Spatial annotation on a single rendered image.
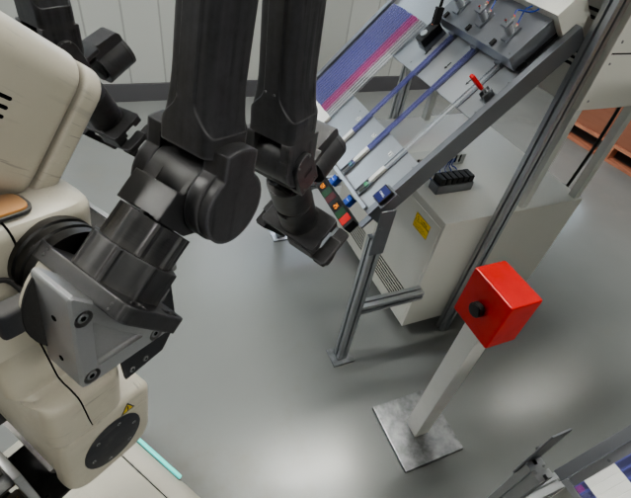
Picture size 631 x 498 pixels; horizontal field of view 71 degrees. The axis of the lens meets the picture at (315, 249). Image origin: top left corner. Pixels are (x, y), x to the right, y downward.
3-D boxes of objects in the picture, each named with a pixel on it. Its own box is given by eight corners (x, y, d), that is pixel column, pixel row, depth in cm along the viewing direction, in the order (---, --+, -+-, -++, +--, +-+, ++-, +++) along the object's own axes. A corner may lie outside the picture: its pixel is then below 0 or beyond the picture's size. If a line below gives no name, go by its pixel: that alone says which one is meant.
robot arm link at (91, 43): (18, 34, 68) (52, 50, 64) (74, -10, 71) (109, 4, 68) (66, 94, 78) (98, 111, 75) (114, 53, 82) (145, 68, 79)
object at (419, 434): (405, 473, 148) (503, 334, 95) (371, 408, 163) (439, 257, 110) (462, 449, 157) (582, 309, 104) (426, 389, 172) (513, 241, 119)
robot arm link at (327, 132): (238, 140, 54) (294, 170, 51) (293, 79, 57) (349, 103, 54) (260, 195, 65) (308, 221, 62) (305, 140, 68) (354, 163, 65)
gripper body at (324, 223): (288, 194, 73) (280, 167, 66) (339, 225, 69) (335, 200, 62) (263, 223, 71) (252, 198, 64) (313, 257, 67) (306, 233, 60)
